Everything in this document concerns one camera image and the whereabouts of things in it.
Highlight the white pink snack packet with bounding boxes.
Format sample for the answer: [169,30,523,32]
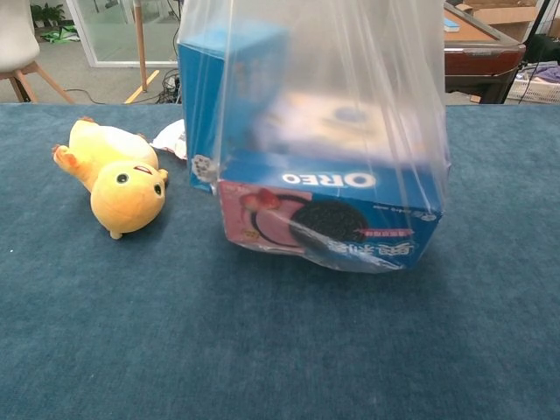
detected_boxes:
[150,117,189,161]

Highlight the transparent plastic bag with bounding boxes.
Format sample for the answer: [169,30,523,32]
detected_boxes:
[177,0,452,275]

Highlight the wooden pole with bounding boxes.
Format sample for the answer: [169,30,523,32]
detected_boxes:
[133,0,149,93]

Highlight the white box blue round logo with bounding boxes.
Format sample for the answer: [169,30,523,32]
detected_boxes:
[253,89,434,165]

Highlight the yellow plush chick toy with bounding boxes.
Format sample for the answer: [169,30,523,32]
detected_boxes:
[52,116,170,241]

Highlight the brown cardboard box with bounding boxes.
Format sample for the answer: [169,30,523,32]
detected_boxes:
[463,0,560,43]

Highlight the blue Oreo cookie box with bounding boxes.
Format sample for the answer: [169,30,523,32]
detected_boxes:
[217,150,452,273]

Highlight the white plastic basket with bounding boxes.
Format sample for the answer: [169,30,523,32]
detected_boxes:
[505,72,560,105]

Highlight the white power strip with plugs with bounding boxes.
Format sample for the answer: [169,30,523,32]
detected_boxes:
[161,69,181,104]

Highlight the green floor object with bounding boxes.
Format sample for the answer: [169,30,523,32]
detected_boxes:
[34,24,82,45]

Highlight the purple cloth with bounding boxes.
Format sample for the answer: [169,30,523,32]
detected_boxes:
[531,60,560,84]

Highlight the blue felt table mat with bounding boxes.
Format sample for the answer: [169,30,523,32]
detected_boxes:
[0,102,560,420]

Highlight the white glass door frame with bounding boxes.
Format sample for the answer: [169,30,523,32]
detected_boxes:
[65,0,183,69]

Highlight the brown mahjong table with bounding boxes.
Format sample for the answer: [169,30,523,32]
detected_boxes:
[444,2,527,105]

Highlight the small blue carton box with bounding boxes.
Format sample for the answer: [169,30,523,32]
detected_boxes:
[177,24,290,192]

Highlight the green potted plants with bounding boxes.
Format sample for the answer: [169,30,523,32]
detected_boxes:
[30,2,67,30]

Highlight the white chair wooden legs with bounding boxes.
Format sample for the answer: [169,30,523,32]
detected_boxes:
[0,0,75,105]

